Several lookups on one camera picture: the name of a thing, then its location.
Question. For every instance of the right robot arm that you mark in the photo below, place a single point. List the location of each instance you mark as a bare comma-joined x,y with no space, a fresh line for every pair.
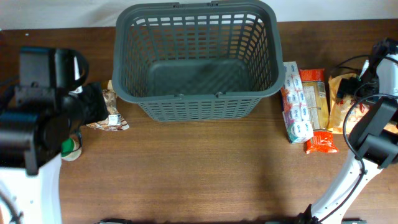
372,148

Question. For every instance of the green lid jar lower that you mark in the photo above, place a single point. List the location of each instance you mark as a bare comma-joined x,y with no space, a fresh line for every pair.
71,150

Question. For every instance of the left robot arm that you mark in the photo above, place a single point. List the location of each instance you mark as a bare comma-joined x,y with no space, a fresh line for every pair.
51,101

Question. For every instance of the white blue tissue pack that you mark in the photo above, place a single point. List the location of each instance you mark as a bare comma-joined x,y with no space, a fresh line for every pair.
294,106

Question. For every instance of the yellow instant coffee bag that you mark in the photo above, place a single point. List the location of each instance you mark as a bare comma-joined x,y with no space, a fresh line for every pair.
340,106

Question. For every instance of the brown pastry snack bag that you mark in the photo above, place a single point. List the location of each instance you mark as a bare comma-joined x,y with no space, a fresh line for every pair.
114,121

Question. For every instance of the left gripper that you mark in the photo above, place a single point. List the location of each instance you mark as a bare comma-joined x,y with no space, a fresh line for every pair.
94,94

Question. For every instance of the orange spaghetti pasta packet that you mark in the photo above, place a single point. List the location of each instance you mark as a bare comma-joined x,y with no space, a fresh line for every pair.
313,82

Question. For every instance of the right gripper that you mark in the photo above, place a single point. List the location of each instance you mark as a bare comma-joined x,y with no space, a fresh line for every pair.
347,87

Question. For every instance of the dark grey plastic basket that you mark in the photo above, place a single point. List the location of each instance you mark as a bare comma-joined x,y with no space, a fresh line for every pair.
187,62

